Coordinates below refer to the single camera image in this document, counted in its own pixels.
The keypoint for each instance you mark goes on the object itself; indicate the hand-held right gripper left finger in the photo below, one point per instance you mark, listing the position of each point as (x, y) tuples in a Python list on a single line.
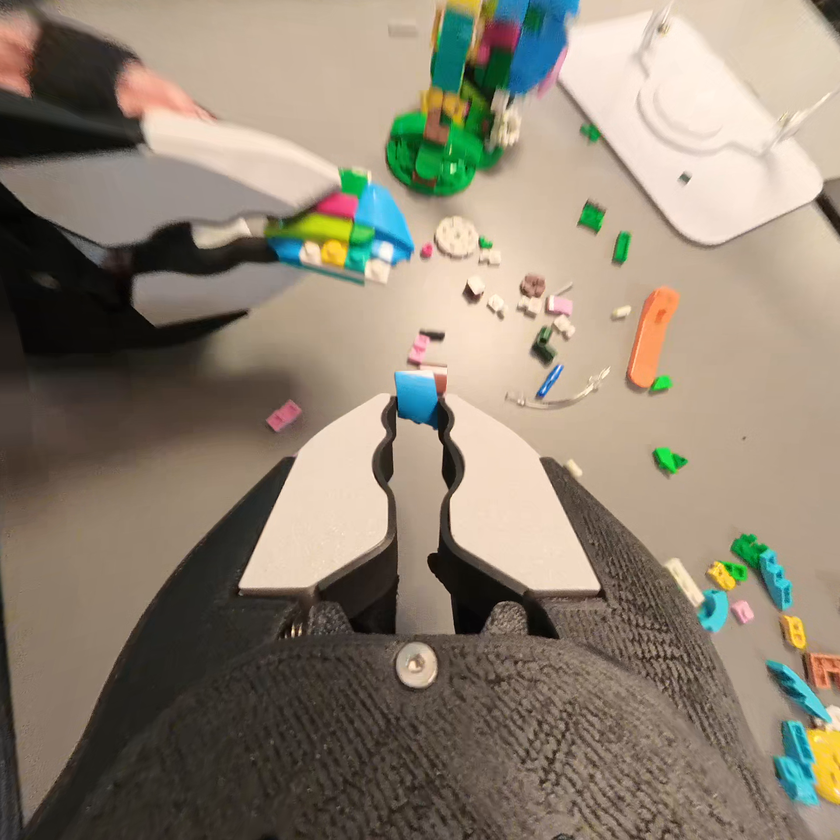
[(321, 505)]

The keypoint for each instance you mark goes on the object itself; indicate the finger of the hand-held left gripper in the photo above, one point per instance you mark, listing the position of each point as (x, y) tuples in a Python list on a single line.
[(216, 295), (229, 154)]

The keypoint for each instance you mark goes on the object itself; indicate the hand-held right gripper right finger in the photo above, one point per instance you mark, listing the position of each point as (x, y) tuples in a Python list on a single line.
[(512, 512)]

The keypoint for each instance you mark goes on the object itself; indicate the small multicolour lego assembly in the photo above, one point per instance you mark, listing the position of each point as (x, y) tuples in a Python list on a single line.
[(341, 229)]

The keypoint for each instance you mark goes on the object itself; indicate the blue sloped lego piece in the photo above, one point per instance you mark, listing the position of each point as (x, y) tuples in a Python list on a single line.
[(415, 397)]

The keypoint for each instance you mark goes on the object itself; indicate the person's left forearm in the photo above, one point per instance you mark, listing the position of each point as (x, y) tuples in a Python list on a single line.
[(79, 65)]

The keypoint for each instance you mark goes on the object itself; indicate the tiny white lego piece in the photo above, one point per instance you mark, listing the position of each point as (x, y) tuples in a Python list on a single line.
[(573, 468)]

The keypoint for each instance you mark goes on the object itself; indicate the pink lego plate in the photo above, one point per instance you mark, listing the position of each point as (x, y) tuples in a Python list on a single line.
[(284, 416), (559, 305)]

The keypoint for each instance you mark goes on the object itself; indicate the clear curved lego piece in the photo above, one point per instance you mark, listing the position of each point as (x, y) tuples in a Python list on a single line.
[(571, 397)]

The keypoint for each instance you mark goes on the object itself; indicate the blue lego bar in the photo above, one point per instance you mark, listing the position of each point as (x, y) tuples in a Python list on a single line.
[(550, 381)]

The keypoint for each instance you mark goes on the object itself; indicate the pink brown lego piece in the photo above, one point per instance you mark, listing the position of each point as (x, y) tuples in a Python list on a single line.
[(441, 377)]

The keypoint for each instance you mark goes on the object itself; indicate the dark green lego piece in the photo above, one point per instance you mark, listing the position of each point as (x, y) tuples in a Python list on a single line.
[(543, 344)]

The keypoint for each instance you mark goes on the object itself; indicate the black lego bar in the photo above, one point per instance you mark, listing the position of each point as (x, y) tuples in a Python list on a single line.
[(433, 334)]

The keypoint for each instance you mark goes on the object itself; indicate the small green sloped lego piece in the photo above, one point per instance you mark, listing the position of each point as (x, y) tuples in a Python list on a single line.
[(661, 384)]

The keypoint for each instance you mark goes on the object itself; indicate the grey lego bar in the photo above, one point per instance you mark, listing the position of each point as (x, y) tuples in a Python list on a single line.
[(403, 29)]

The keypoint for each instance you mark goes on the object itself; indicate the orange lego brick separator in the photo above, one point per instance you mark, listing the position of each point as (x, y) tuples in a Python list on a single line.
[(646, 341)]

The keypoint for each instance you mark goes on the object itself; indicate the tiny white lego cylinder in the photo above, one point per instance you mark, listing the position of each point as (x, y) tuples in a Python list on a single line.
[(621, 312)]

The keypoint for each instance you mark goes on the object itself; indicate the brown round lego piece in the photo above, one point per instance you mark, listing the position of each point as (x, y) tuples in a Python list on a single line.
[(533, 285)]

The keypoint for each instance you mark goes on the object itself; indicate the small brown white lego piece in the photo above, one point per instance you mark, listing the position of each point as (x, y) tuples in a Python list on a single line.
[(475, 285)]

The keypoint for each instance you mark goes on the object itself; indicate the white round lego plate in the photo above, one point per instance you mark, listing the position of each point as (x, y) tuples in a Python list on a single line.
[(457, 236)]

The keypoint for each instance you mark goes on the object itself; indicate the green long lego plate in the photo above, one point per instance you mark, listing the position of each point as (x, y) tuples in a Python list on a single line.
[(621, 247)]

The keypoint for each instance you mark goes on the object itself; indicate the pile of assorted lego pieces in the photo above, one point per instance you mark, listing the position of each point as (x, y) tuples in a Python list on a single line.
[(794, 735)]

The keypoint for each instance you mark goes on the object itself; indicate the person's left hand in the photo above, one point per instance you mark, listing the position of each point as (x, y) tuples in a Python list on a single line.
[(164, 95)]

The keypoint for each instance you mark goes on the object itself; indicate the brick bird model on green base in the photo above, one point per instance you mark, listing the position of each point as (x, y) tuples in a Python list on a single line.
[(459, 98)]

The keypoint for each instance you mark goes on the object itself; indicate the white flat stand base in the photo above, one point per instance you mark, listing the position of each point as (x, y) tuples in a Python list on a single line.
[(689, 131)]

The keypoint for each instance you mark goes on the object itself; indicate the pink lego bracket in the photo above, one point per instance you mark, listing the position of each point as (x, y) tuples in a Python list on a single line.
[(418, 348)]

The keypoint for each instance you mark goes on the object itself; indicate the green black lego bracket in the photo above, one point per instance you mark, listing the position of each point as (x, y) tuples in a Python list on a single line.
[(591, 216)]

